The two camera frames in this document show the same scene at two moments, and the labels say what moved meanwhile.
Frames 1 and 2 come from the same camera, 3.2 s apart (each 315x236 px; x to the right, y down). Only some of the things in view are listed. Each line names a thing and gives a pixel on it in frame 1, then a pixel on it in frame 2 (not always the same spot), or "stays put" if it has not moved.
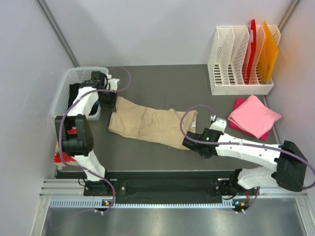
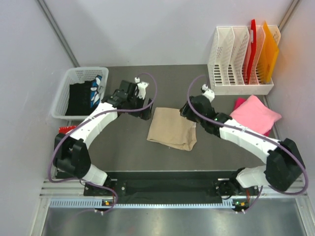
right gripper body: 204,156 -> 189,114
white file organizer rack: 227,63 stays put
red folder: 253,50 stays put
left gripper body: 108,99 -> 135,103
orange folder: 268,56 stays put
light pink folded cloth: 254,116 stays put
